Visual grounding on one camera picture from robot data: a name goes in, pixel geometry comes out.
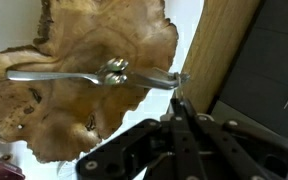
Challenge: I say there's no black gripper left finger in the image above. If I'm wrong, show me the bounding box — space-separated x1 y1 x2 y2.
75 98 198 180

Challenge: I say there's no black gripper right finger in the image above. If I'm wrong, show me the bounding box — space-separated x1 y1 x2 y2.
180 98 288 180

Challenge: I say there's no metal spoon ring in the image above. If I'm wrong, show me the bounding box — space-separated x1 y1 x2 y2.
173 71 191 101

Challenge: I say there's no leaf-shaped wooden tray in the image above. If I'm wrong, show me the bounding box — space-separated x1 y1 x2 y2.
0 0 180 164

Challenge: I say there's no dark kitchen cabinet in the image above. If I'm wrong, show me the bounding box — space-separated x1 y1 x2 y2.
207 0 288 143

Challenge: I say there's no long-handled steel spoon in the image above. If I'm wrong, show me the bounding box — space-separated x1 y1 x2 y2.
5 69 102 86

